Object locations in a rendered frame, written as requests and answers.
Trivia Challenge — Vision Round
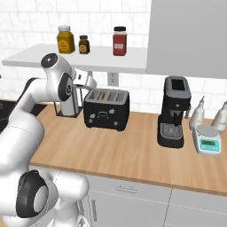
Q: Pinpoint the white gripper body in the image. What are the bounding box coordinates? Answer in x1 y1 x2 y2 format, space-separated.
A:
73 70 98 91

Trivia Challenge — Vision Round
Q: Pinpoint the black four-slot toaster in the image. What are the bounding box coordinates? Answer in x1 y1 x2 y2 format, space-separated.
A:
82 88 131 132

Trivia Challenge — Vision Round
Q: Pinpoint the small dark brown jar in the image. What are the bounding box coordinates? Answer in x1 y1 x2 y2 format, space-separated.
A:
78 35 91 55

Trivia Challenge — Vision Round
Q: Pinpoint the yellow jar with white lid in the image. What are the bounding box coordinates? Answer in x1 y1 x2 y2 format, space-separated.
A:
56 25 76 55

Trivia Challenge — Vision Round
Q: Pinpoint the red jar with black lid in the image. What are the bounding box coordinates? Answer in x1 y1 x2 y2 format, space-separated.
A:
112 26 129 57

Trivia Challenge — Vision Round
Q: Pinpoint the black hob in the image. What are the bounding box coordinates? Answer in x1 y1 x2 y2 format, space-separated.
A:
0 99 48 134

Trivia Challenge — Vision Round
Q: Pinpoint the black coffee machine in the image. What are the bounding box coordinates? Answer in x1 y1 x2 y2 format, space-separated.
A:
156 74 192 150

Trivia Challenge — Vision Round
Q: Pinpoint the white spray bottle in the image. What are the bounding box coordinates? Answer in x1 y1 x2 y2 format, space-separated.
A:
188 95 207 131
210 100 227 136

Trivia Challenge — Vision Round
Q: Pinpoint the grey drawer front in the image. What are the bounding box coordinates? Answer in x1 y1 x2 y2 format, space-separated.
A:
169 188 227 215
84 174 173 206

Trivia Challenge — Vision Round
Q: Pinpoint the white kitchen scale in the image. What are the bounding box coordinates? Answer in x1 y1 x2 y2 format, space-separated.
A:
192 123 223 157

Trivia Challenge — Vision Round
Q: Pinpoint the white wall shelf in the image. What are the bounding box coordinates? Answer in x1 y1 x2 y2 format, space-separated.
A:
1 43 148 75

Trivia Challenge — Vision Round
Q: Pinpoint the white wall socket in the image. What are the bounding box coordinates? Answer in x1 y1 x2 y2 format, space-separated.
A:
106 71 120 88

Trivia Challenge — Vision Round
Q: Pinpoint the black wire towel holder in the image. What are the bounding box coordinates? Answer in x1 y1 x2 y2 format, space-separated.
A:
54 100 84 119

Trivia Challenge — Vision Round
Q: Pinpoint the grey wall cupboard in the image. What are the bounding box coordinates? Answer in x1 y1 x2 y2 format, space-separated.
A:
145 0 227 80

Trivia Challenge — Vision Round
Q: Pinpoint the grey drawer handle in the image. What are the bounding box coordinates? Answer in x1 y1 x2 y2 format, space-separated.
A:
114 184 138 194

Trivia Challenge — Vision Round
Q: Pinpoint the grey cupboard door handle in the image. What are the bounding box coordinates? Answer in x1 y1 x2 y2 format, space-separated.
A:
90 200 98 223

